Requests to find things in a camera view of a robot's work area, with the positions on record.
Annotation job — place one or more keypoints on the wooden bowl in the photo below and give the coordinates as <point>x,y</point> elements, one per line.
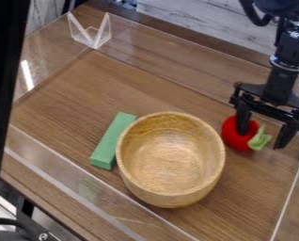
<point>170,158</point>

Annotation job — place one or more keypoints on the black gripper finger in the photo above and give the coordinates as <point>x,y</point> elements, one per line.
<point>288,133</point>
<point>244,115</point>

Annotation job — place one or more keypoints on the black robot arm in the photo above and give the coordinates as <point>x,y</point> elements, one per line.
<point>284,11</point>

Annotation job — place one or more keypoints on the clear acrylic corner bracket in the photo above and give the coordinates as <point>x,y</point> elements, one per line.
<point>90,36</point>

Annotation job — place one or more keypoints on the red plush strawberry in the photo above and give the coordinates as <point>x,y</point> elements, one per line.
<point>252,141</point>

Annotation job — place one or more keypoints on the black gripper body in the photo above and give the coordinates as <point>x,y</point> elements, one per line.
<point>252,94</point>

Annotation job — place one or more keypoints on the green rectangular block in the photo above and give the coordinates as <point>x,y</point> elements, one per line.
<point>103,156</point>

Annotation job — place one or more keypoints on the dark vertical post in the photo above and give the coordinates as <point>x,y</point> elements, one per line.
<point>14,17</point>

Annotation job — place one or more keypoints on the black table leg bracket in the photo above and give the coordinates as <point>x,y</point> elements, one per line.
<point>37,232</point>

